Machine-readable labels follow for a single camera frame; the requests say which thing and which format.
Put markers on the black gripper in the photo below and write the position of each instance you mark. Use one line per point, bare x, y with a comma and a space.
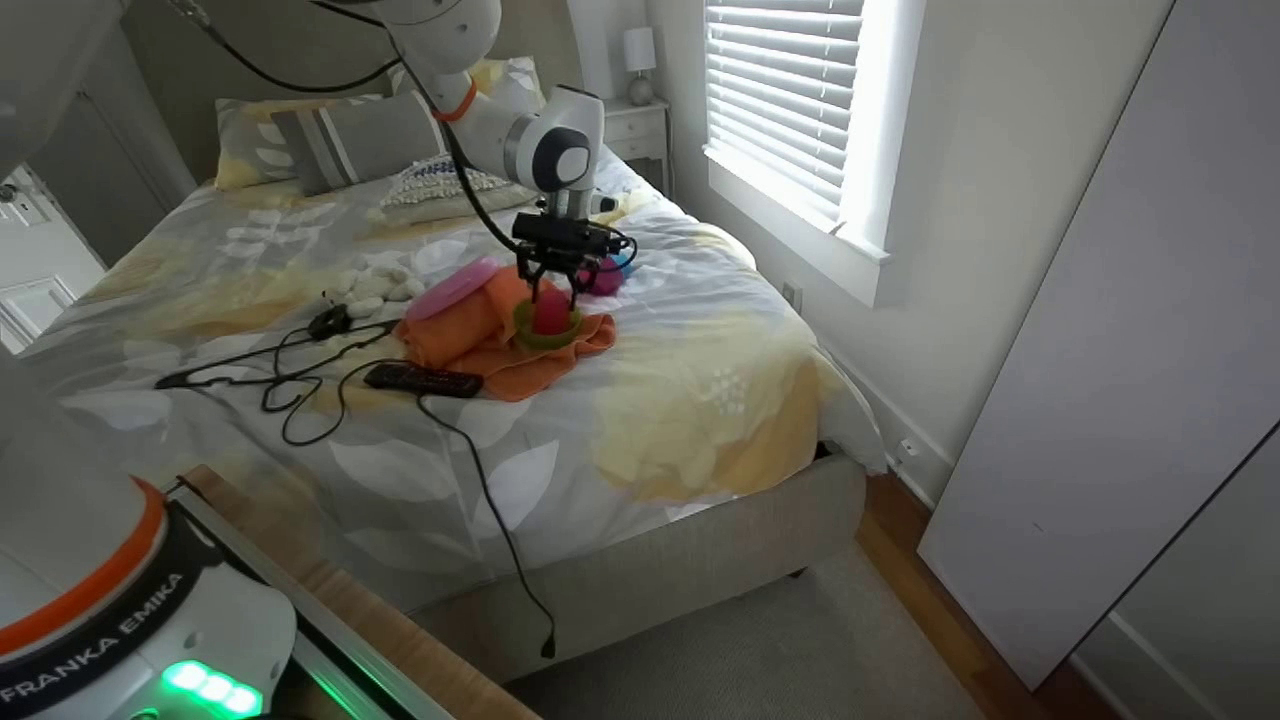
564, 236

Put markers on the pink plastic cup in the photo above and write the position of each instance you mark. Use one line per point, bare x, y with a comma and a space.
552, 312

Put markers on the magenta plastic bowl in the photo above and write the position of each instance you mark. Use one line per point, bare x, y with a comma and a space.
601, 278

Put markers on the green plastic bowl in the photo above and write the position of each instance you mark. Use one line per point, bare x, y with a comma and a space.
546, 343

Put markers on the blue plastic cup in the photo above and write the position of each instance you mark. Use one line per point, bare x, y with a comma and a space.
625, 253

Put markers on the bed with yellow sheet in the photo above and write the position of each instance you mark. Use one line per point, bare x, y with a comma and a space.
682, 384

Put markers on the pink plastic plate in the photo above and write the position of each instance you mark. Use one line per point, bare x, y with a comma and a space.
446, 291

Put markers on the orange cloth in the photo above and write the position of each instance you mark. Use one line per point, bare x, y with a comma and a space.
446, 343

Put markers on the black power strip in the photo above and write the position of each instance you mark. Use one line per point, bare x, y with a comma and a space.
427, 381

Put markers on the white blue patterned cushion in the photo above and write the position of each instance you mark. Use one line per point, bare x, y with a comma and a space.
422, 192

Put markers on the white nightstand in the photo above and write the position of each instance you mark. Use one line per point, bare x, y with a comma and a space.
638, 132

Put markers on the black power adapter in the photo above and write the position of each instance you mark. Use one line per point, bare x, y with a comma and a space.
329, 323

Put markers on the grey striped cushion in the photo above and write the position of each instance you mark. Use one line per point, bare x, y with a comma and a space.
361, 142

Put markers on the small white table lamp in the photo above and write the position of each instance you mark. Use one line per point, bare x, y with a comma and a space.
638, 55

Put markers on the white window blinds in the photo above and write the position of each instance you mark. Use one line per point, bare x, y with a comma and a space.
782, 93

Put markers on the beige padded headboard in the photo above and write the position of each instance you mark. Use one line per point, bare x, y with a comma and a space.
184, 81

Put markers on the white panelled door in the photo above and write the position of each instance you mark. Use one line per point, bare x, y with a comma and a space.
32, 260

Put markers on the white wardrobe panel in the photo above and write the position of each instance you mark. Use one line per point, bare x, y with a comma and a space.
1132, 332

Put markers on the beige upholstered bed frame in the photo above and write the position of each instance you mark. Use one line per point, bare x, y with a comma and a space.
667, 560

